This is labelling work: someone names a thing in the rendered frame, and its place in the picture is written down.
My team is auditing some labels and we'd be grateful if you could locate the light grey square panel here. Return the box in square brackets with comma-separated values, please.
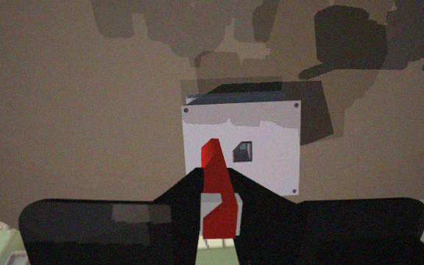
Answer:
[181, 91, 301, 196]

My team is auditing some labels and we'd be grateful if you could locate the red peg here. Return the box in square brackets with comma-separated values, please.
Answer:
[200, 138, 243, 239]

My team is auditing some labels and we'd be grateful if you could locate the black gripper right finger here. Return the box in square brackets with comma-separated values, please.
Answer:
[227, 168, 424, 265]

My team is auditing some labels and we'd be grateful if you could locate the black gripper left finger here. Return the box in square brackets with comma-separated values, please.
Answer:
[18, 167, 204, 265]

